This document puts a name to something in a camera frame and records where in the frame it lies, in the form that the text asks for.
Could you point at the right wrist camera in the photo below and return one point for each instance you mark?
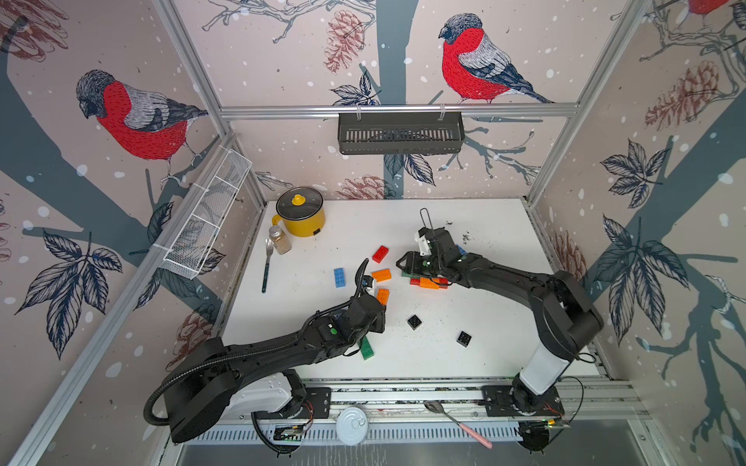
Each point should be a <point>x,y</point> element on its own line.
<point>423,244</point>

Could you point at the blue lego brick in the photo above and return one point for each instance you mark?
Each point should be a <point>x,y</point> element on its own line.
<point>339,278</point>

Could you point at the orange lego brick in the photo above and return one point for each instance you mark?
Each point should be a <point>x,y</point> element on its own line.
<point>426,283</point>
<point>381,275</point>
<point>383,296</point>

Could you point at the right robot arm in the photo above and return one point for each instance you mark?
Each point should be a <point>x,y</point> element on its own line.
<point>566,320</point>

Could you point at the yellow pot with lid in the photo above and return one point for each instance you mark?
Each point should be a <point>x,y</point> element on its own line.
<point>301,210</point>

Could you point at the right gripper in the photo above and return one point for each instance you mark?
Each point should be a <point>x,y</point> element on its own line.
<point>413,263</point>

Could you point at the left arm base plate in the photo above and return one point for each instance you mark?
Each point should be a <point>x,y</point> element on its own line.
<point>316,404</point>

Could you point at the small glass jar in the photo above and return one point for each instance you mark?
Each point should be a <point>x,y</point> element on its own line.
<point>279,239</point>

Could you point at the red lego brick back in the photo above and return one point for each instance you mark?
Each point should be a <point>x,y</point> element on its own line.
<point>380,254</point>

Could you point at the orange lego brick front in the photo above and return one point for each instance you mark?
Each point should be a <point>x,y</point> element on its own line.
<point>383,296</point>

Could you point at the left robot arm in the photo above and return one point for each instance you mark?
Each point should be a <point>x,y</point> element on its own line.
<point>193,397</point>

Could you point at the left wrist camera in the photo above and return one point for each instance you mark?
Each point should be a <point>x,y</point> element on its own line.
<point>369,285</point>

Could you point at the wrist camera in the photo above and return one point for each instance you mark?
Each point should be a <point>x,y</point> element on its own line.
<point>369,285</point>
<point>423,244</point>

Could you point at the white wire wall basket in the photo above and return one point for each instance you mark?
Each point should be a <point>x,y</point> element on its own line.
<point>211,198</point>

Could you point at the black wire shelf basket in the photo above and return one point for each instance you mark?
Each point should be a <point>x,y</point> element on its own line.
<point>426,133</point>

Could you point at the dark green lego brick front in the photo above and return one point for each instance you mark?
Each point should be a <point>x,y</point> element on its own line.
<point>365,349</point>

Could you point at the black lego brick attached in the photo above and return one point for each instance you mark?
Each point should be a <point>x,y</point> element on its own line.
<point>464,339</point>

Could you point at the black small lego brick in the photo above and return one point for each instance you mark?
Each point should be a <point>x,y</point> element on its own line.
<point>414,322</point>

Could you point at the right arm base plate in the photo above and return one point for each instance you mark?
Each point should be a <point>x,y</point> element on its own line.
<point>507,401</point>

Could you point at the pink handled spoon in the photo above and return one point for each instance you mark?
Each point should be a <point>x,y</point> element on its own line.
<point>437,408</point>

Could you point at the white round lid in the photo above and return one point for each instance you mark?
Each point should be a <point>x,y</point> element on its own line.
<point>352,426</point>

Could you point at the teal handled spoon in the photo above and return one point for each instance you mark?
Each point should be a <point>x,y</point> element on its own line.
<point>269,249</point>

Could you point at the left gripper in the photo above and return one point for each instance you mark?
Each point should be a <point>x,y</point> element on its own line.
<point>380,325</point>

